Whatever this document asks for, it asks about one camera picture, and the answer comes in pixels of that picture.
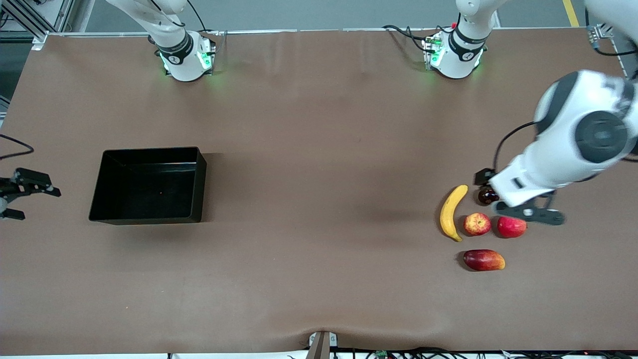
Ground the small red yellow apple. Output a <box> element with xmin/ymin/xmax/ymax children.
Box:
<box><xmin>464</xmin><ymin>212</ymin><xmax>492</xmax><ymax>236</ymax></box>

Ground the yellow banana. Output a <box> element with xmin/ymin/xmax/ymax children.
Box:
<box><xmin>440</xmin><ymin>184</ymin><xmax>469</xmax><ymax>243</ymax></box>

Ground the black plastic box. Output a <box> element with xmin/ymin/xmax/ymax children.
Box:
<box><xmin>89</xmin><ymin>147</ymin><xmax>207</xmax><ymax>225</ymax></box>

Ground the dark purple mangosteen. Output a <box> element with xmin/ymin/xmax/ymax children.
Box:
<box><xmin>478</xmin><ymin>185</ymin><xmax>500</xmax><ymax>206</ymax></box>

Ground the red peach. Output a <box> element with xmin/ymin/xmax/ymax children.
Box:
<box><xmin>496</xmin><ymin>215</ymin><xmax>528</xmax><ymax>239</ymax></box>

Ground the red yellow mango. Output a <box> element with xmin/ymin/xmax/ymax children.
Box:
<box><xmin>463</xmin><ymin>249</ymin><xmax>506</xmax><ymax>272</ymax></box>

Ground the brown table mat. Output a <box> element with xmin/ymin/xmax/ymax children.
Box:
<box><xmin>0</xmin><ymin>27</ymin><xmax>638</xmax><ymax>356</ymax></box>

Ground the thin black cable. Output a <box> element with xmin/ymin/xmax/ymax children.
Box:
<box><xmin>329</xmin><ymin>347</ymin><xmax>452</xmax><ymax>359</ymax></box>
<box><xmin>498</xmin><ymin>350</ymin><xmax>638</xmax><ymax>359</ymax></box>

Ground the black base power cable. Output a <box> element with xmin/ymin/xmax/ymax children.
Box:
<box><xmin>383</xmin><ymin>24</ymin><xmax>432</xmax><ymax>53</ymax></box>
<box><xmin>185</xmin><ymin>0</ymin><xmax>229</xmax><ymax>53</ymax></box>

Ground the metal table clamp bracket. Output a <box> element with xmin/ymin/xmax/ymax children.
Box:
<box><xmin>307</xmin><ymin>331</ymin><xmax>338</xmax><ymax>359</ymax></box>

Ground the silver table edge rail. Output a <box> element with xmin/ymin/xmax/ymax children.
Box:
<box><xmin>32</xmin><ymin>27</ymin><xmax>601</xmax><ymax>38</ymax></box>

